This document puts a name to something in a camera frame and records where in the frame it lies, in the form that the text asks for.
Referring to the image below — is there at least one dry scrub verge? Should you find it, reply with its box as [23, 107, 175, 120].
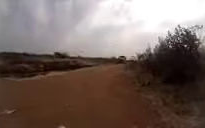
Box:
[125, 61, 205, 128]

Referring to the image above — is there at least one reddish brown dirt road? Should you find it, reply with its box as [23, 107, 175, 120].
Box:
[0, 63, 164, 128]

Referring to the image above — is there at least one pale flat debris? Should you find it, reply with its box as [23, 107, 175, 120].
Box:
[0, 108, 18, 118]

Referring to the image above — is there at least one large dark bush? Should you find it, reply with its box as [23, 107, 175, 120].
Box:
[136, 23, 205, 86]

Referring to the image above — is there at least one vehicle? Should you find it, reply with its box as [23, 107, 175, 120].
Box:
[116, 55, 128, 65]

